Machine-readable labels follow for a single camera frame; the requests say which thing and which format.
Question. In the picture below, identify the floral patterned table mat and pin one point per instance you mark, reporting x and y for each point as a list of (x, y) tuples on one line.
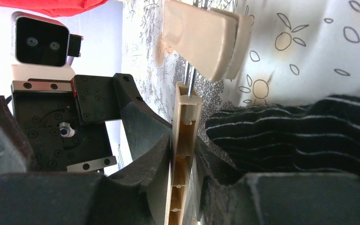
[(300, 51)]

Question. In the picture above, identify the red tank top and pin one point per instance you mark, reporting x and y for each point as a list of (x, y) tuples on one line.
[(54, 8)]

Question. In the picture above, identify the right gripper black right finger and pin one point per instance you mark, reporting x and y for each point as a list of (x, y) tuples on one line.
[(229, 197)]

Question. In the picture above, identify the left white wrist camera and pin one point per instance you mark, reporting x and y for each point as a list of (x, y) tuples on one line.
[(42, 48)]

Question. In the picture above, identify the black underwear orange trim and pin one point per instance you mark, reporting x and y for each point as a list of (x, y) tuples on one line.
[(320, 137)]

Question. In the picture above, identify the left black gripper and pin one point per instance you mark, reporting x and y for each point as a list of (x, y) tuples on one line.
[(64, 122)]

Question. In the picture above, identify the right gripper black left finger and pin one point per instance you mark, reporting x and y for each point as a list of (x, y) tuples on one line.
[(135, 195)]

